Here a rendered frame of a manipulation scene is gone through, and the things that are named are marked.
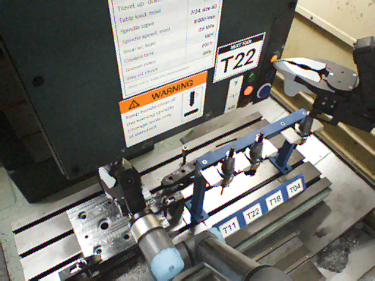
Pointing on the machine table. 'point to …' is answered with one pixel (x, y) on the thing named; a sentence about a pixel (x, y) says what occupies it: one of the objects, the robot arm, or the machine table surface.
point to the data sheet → (162, 40)
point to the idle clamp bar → (179, 175)
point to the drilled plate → (112, 254)
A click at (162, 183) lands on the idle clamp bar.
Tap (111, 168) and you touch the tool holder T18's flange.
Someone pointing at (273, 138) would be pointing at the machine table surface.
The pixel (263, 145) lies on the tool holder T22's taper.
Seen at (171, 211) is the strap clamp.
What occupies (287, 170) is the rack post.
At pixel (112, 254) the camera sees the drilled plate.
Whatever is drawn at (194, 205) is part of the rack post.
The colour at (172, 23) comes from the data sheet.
